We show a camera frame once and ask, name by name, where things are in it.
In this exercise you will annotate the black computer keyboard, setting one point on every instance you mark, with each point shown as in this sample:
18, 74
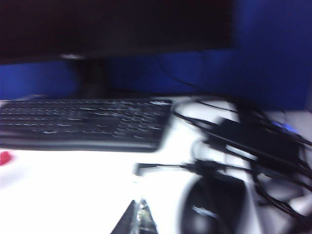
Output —
73, 126

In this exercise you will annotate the black computer monitor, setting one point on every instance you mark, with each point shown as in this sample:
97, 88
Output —
122, 24

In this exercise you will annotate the clear-taped right gripper right finger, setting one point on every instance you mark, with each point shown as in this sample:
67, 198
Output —
146, 224

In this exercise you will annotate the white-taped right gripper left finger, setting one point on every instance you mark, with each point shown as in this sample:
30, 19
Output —
130, 221

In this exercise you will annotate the black power adapter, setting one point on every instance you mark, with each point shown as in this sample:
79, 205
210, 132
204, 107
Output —
256, 141

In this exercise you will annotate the blue partition panel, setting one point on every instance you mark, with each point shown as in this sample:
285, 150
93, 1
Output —
268, 61

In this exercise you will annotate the red bottle cap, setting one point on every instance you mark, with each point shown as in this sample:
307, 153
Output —
5, 158

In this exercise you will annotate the black computer mouse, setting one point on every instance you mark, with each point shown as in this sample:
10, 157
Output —
212, 207

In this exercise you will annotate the blue video connector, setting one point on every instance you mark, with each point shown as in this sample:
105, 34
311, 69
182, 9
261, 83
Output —
285, 128

